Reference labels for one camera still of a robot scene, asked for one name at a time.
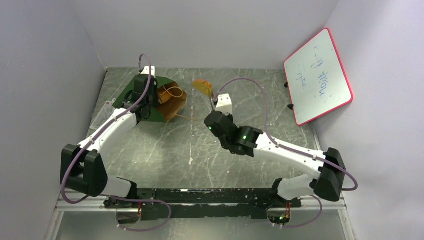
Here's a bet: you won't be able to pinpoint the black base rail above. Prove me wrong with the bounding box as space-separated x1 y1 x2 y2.
103 188 301 221

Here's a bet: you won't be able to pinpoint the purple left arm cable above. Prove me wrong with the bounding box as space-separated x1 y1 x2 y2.
60 53 172 233

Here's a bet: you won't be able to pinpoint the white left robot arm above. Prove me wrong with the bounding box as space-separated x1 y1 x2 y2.
60 66 159 208

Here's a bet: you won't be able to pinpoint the metal tongs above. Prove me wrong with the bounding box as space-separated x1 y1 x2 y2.
207 95 215 112

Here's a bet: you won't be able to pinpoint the clear packaged tool card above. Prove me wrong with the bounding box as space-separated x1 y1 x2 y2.
89 99 115 131

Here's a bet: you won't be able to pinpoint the aluminium frame rail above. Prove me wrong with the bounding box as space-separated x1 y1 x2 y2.
46 187 355 240

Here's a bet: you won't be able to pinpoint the red framed whiteboard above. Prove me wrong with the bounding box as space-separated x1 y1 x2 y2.
283 28 354 126

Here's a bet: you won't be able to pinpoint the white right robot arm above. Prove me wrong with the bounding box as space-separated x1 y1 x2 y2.
204 94 346 207

